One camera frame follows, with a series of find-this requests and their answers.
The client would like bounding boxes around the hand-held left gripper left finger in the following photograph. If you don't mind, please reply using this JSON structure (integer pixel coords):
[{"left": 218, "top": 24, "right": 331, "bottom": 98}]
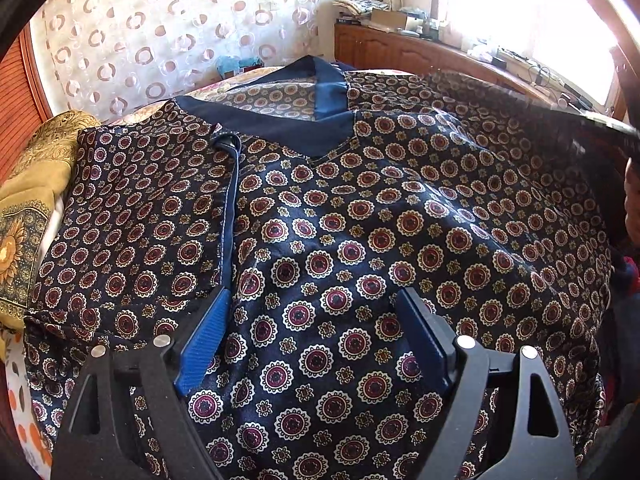
[{"left": 50, "top": 287, "right": 236, "bottom": 480}]

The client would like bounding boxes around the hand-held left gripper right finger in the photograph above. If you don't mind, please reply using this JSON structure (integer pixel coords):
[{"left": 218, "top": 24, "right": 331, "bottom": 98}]
[{"left": 395, "top": 287, "right": 583, "bottom": 480}]

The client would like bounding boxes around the navy medallion print shirt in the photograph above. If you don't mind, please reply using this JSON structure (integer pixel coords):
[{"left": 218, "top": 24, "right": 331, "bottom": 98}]
[{"left": 22, "top": 55, "right": 640, "bottom": 480}]

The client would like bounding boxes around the person's right forearm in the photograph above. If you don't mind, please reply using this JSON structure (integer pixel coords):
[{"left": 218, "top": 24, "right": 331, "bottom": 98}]
[{"left": 622, "top": 157, "right": 640, "bottom": 246}]

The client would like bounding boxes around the orange fruit print blanket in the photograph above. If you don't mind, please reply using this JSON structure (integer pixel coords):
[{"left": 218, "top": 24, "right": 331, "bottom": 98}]
[{"left": 5, "top": 335, "right": 56, "bottom": 471}]

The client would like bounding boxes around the yellow embroidered pillow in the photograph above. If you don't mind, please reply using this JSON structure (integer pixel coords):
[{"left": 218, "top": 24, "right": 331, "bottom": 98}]
[{"left": 0, "top": 110, "right": 103, "bottom": 333}]

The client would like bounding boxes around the floral blanket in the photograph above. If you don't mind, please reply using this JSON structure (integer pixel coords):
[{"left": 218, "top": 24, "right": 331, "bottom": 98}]
[{"left": 187, "top": 67, "right": 288, "bottom": 98}]

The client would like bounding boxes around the blue box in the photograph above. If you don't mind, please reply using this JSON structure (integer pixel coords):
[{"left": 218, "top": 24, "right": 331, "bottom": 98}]
[{"left": 215, "top": 52, "right": 261, "bottom": 78}]

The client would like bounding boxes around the wooden cabinet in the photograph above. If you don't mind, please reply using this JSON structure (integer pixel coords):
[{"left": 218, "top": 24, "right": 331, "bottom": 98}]
[{"left": 334, "top": 22, "right": 631, "bottom": 126}]

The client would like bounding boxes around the white circle pattern curtain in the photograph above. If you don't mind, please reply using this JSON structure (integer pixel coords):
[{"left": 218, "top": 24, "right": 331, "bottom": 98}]
[{"left": 37, "top": 0, "right": 331, "bottom": 126}]

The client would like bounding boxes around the wooden wardrobe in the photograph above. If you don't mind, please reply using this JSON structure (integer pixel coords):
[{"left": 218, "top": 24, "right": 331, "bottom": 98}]
[{"left": 0, "top": 35, "right": 56, "bottom": 181}]

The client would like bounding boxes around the cardboard box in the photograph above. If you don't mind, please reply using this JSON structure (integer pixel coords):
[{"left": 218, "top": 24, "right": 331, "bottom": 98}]
[{"left": 370, "top": 8, "right": 421, "bottom": 33}]

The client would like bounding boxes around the black cable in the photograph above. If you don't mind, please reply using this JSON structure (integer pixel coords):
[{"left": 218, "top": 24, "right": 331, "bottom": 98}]
[{"left": 495, "top": 50, "right": 596, "bottom": 111}]

